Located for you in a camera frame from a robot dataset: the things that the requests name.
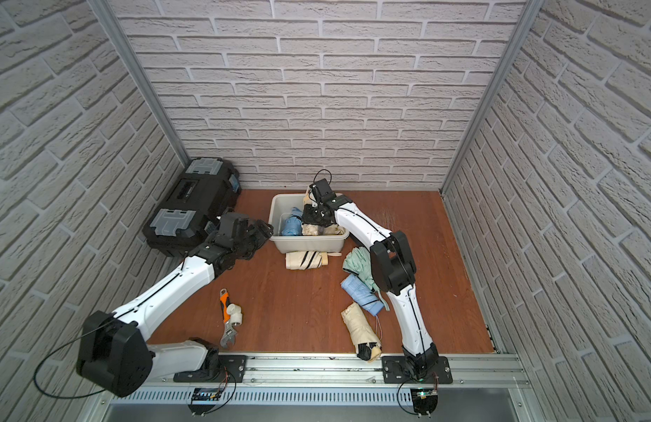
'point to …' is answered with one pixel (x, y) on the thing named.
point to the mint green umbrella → (357, 260)
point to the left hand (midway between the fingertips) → (271, 228)
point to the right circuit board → (425, 401)
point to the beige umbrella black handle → (364, 336)
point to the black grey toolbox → (206, 189)
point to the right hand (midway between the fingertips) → (309, 216)
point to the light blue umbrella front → (292, 225)
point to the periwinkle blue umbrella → (362, 294)
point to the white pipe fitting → (236, 314)
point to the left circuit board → (206, 394)
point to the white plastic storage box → (281, 204)
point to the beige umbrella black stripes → (305, 260)
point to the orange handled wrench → (230, 336)
